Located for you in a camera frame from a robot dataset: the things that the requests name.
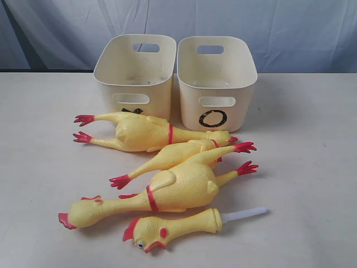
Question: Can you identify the whole rubber chicken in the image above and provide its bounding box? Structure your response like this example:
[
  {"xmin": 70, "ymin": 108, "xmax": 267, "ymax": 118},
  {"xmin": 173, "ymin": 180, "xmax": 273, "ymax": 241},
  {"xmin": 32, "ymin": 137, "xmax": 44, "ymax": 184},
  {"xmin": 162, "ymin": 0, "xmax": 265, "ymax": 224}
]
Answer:
[
  {"xmin": 58, "ymin": 142, "xmax": 257, "ymax": 229},
  {"xmin": 73, "ymin": 112, "xmax": 238, "ymax": 152}
]

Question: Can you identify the severed rubber chicken head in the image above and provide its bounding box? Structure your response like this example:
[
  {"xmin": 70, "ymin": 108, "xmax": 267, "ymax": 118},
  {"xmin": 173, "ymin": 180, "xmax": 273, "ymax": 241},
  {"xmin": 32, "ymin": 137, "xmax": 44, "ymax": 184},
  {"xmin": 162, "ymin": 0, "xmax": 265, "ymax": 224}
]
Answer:
[{"xmin": 123, "ymin": 207, "xmax": 269, "ymax": 254}]

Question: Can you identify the cream bin marked O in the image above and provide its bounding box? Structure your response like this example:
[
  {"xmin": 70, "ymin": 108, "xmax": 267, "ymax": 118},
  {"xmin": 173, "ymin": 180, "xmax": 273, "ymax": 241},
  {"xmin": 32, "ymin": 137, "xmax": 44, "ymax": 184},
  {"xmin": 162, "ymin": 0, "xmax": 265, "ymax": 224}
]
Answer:
[{"xmin": 177, "ymin": 36, "xmax": 258, "ymax": 132}]

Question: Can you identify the cream bin marked X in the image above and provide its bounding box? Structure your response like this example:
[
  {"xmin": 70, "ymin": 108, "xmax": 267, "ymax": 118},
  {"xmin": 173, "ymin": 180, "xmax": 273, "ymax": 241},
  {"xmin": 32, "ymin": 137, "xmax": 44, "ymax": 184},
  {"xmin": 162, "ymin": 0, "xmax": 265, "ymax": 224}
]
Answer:
[{"xmin": 93, "ymin": 34, "xmax": 177, "ymax": 119}]

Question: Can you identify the white backdrop curtain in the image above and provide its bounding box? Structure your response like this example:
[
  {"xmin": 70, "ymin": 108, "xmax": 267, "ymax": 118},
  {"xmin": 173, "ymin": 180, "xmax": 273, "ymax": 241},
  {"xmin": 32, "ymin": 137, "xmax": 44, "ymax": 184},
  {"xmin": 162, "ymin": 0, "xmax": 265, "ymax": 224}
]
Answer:
[{"xmin": 1, "ymin": 1, "xmax": 356, "ymax": 73}]

